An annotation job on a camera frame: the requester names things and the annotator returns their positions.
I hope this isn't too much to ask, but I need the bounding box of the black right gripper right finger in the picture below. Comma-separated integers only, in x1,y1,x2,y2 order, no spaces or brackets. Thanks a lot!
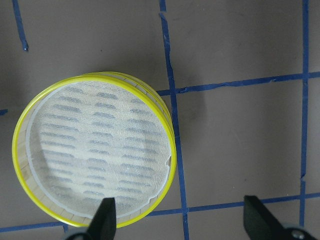
243,195,315,240

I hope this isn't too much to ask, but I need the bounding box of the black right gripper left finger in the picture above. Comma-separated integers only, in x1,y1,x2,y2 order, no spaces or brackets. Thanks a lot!
63,197,117,240

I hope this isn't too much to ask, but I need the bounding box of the yellow steamer layer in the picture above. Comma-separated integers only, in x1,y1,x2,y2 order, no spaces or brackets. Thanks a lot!
12,71,177,228

